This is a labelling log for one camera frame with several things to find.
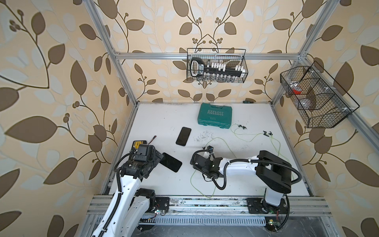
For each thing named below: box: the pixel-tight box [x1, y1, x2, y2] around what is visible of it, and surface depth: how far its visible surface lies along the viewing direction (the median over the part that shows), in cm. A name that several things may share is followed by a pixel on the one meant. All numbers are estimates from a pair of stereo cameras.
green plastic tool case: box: [197, 102, 233, 129], surface depth 110 cm
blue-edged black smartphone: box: [175, 126, 192, 147], surface depth 104 cm
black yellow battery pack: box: [131, 140, 148, 151], surface depth 98 cm
